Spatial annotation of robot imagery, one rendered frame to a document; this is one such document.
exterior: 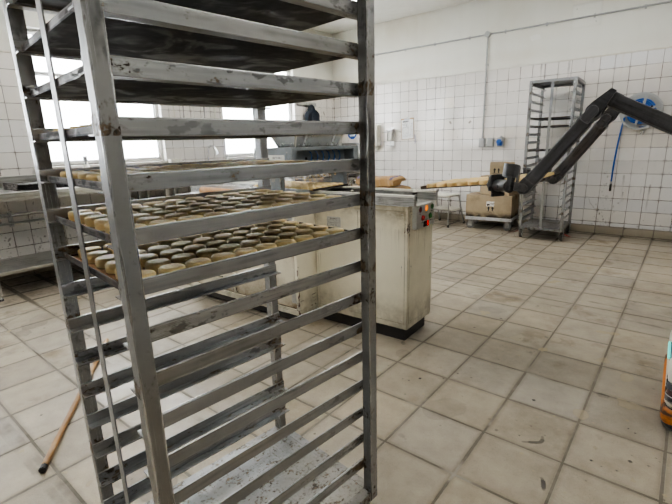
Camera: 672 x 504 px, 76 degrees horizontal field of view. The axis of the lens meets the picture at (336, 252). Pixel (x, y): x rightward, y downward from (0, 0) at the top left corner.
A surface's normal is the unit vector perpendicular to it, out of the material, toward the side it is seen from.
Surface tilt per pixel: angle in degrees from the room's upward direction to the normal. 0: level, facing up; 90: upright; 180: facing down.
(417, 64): 90
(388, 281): 90
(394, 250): 90
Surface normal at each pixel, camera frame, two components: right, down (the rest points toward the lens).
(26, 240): 0.78, 0.13
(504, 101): -0.63, 0.21
